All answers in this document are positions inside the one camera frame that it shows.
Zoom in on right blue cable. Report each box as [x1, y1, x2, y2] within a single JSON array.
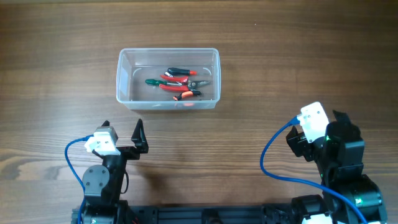
[[259, 116, 369, 224]]

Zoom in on blue cable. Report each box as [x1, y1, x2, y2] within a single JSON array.
[[64, 135, 93, 224], [259, 116, 369, 224]]

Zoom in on clear plastic container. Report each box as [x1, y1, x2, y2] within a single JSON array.
[[116, 48, 221, 110]]

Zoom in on black red screwdriver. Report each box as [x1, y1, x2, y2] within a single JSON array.
[[167, 67, 197, 76]]

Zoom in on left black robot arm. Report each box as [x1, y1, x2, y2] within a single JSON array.
[[65, 119, 149, 224]]

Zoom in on red handled cutters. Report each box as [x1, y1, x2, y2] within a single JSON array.
[[159, 75, 211, 92]]

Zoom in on silver socket wrench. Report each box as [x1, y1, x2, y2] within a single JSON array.
[[164, 72, 174, 77]]

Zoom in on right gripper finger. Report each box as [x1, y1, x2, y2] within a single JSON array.
[[333, 110, 351, 124], [286, 126, 303, 156]]

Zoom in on green handled screwdriver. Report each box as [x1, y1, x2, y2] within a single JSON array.
[[145, 79, 182, 86]]

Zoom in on orange black needle-nose pliers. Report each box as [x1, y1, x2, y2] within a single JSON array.
[[173, 90, 201, 101]]

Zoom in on left blue cable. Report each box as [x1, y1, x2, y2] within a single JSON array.
[[64, 135, 93, 224]]

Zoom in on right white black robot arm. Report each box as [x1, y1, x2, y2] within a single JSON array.
[[286, 111, 387, 223]]

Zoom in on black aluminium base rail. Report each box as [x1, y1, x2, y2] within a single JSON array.
[[81, 204, 296, 224]]

